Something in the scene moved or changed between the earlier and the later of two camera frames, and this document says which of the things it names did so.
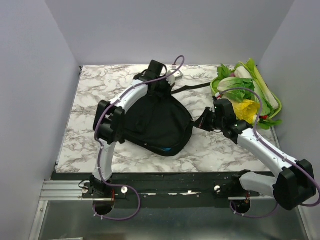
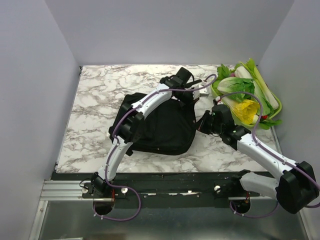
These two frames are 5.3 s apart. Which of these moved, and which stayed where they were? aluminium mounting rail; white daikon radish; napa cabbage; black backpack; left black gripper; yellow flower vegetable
Moved: left black gripper; black backpack
Stayed: napa cabbage; white daikon radish; yellow flower vegetable; aluminium mounting rail
